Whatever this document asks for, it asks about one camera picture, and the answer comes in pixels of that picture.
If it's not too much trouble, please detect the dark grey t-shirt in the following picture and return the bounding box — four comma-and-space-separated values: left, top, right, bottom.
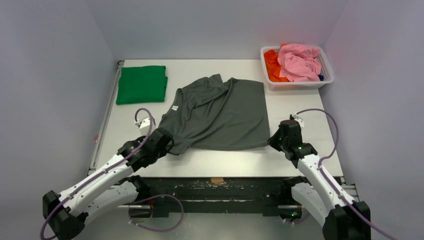
159, 74, 270, 155

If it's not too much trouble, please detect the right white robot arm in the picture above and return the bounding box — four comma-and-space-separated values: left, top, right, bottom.
268, 119, 371, 240

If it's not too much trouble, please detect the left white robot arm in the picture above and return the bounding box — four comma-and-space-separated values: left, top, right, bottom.
40, 128, 174, 240

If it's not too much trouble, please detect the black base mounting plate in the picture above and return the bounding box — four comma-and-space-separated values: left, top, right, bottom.
125, 176, 307, 219

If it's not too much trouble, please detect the folded green t-shirt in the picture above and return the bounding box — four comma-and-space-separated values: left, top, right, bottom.
115, 65, 168, 105

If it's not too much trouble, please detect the brown tape piece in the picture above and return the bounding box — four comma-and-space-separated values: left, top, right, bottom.
210, 177, 225, 185

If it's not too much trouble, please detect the orange t-shirt in basket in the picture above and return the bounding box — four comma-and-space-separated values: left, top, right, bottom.
263, 49, 289, 83

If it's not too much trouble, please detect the pink crumpled t-shirt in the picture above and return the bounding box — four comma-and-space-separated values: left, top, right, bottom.
277, 43, 322, 83

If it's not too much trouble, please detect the white plastic laundry basket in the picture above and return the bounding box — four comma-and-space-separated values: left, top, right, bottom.
260, 45, 335, 91

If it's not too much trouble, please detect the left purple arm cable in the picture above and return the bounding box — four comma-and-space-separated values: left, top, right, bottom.
40, 107, 157, 240

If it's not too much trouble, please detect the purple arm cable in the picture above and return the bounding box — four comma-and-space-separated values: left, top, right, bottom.
291, 108, 398, 240
40, 107, 157, 240

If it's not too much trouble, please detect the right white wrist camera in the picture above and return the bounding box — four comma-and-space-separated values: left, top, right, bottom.
289, 113, 305, 129

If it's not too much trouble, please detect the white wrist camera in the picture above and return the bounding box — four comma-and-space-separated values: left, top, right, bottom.
289, 113, 305, 129
134, 117, 156, 136

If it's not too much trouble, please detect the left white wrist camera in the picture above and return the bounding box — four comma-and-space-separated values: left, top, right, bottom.
134, 117, 156, 136

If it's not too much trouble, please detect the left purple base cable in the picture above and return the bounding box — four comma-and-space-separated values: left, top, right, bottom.
127, 193, 185, 232

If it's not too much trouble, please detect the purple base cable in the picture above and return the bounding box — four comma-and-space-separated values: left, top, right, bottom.
282, 210, 312, 226
127, 193, 185, 232

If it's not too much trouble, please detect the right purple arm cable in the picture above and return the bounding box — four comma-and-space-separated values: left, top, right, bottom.
291, 108, 398, 240

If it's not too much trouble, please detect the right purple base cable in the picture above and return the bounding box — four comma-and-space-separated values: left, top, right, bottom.
282, 210, 312, 226

